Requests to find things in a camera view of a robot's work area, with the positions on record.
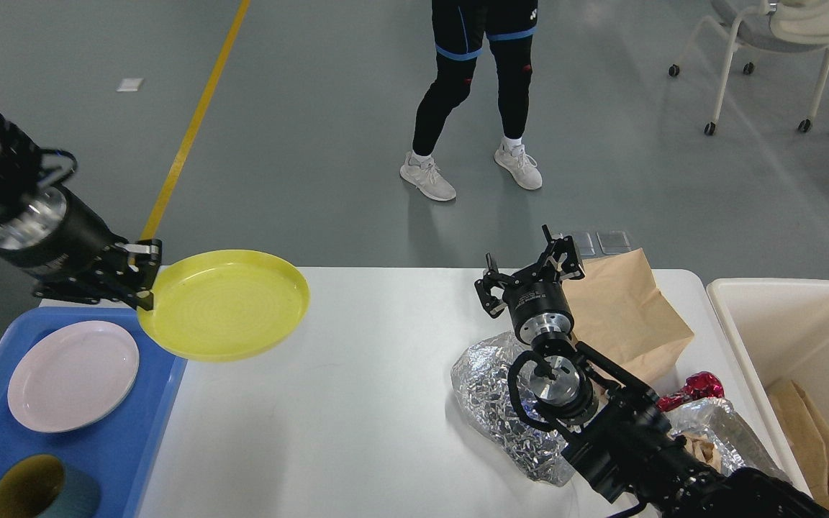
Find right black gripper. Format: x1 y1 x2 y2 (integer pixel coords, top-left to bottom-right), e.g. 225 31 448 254
475 225 586 345

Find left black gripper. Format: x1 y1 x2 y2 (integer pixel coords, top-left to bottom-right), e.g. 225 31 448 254
0 186 163 311

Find yellow plate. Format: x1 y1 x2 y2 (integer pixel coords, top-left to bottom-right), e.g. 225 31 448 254
137 250 311 362

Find dark green mug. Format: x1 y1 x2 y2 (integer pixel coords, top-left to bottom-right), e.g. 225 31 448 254
0 455 101 517

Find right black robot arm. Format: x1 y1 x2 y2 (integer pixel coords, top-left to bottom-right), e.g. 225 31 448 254
474 226 829 517

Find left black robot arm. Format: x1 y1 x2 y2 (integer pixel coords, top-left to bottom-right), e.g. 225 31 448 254
0 112 162 311

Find grey floor outlet plates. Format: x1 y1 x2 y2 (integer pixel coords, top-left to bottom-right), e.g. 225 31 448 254
567 230 634 257

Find brown paper bag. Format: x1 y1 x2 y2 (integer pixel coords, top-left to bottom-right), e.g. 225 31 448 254
562 249 694 383

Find large crumpled foil ball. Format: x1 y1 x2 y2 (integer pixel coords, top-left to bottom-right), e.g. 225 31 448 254
450 332 576 486

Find pink plate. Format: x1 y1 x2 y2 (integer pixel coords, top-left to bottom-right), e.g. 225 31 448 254
6 320 140 434

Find blue plastic tray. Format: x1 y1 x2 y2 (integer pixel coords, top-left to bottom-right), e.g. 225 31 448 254
0 307 186 517

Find red foil wrapper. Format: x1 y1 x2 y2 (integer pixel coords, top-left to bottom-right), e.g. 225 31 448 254
656 371 726 412

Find person in black clothes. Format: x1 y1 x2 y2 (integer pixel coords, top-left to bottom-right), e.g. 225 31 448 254
400 1 543 202

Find white plastic bin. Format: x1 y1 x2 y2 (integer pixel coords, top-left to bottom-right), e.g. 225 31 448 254
707 278 829 489

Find white rolling chair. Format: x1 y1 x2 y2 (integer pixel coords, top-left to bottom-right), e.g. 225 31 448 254
668 1 829 137

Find brown paper in bin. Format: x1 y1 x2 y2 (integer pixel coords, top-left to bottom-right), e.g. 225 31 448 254
767 380 829 509

